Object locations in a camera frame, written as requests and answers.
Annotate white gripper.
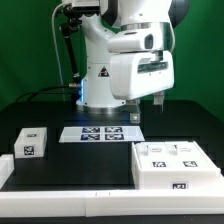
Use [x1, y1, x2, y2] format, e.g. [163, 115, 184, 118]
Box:
[108, 22, 174, 124]

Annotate white cabinet door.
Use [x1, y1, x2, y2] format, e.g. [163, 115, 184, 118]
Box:
[132, 142, 174, 172]
[165, 141, 221, 176]

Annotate white cabinet body box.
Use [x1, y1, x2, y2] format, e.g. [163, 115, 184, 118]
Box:
[131, 141, 224, 190]

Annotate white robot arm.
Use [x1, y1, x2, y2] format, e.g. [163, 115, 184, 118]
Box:
[62, 0, 190, 123]

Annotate small white cabinet top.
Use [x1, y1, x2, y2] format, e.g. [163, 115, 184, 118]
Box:
[14, 127, 47, 158]

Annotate white marker base sheet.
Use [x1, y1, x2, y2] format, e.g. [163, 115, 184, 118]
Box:
[59, 126, 144, 143]

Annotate white front fence bar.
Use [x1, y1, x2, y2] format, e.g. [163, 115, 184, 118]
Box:
[0, 189, 224, 218]

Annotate white left fence piece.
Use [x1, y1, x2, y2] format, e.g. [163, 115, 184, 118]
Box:
[0, 154, 14, 189]

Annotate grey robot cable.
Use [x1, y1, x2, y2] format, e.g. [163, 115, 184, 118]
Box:
[51, 3, 68, 101]

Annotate black cables on table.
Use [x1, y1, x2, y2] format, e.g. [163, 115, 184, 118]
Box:
[14, 84, 83, 104]

